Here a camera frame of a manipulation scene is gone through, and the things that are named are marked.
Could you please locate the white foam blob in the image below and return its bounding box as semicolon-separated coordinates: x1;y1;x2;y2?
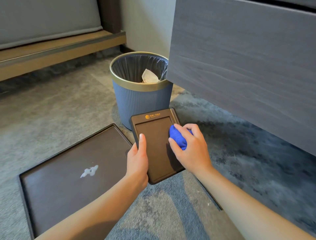
80;165;99;179

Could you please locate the white crumpled tissue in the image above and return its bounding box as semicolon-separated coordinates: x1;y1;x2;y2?
141;69;160;83

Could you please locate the blue ribbed bin, gold rim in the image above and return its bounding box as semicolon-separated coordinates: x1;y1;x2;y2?
110;51;174;131

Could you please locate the person's left forearm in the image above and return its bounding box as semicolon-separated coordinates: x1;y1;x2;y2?
35;174;148;240

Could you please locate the person's right forearm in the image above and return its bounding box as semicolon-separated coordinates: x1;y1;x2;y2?
196;166;316;240

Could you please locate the blue cleaning cloth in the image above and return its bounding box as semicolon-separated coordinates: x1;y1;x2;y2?
169;124;194;151

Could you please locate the black bin liner bag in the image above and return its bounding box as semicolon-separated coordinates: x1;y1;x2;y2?
112;55;168;83

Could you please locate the person's right hand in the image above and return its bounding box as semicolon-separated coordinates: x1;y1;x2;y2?
168;123;214;177

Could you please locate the grey sofa cushion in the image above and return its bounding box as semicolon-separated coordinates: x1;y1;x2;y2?
0;0;103;50

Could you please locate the dark wooden post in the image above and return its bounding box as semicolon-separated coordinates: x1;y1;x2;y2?
97;0;122;34

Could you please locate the person's left hand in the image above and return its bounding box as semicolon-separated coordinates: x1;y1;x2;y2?
125;134;149;193

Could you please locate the small brown tray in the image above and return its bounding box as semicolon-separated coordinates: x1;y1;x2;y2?
130;108;186;185

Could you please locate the grey wood-grain cabinet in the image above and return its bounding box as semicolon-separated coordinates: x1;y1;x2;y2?
166;0;316;158

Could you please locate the large brown tray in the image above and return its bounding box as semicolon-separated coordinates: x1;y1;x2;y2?
19;123;135;240

